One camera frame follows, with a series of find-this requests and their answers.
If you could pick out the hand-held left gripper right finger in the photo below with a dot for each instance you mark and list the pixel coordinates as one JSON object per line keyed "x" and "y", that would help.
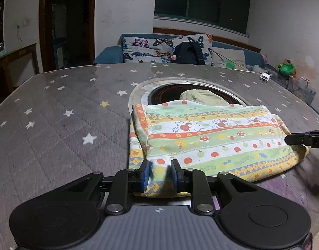
{"x": 175, "y": 174}

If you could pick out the green toy net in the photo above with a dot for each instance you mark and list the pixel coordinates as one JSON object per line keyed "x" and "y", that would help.
{"x": 230, "y": 64}

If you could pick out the dark window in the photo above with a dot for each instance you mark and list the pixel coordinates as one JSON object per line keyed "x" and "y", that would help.
{"x": 203, "y": 2}

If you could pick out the white wall socket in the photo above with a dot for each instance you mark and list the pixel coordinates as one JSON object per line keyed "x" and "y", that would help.
{"x": 23, "y": 22}

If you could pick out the wooden sideboard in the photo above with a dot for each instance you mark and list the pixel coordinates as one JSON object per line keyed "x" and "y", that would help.
{"x": 19, "y": 54}

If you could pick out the beige cushion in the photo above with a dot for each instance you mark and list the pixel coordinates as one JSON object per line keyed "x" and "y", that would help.
{"x": 232, "y": 56}

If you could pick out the butterfly print pillow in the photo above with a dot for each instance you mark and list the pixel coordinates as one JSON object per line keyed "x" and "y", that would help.
{"x": 141, "y": 47}

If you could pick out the green toy bowl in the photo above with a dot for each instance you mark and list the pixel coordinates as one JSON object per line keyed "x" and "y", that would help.
{"x": 287, "y": 69}

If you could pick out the grey star print table cover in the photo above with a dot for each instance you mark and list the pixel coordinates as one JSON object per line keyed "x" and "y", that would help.
{"x": 58, "y": 109}

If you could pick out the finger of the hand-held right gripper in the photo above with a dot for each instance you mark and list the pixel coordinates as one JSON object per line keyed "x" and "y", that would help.
{"x": 297, "y": 138}

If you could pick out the blue sofa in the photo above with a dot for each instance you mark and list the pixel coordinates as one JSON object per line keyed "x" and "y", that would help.
{"x": 107, "y": 54}

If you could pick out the small white device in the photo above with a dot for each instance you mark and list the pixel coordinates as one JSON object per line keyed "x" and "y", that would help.
{"x": 265, "y": 76}

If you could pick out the pink plush toy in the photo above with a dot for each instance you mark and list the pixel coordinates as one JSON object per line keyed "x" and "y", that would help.
{"x": 265, "y": 58}

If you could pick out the black backpack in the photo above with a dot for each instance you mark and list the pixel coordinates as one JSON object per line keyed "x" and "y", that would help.
{"x": 188, "y": 54}

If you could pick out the striped cartoon print children's top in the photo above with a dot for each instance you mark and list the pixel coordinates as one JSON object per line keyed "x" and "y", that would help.
{"x": 214, "y": 140}

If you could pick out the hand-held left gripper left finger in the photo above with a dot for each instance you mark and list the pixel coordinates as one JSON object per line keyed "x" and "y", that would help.
{"x": 145, "y": 174}

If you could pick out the dark wooden door frame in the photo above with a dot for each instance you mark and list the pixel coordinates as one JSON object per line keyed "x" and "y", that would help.
{"x": 91, "y": 18}

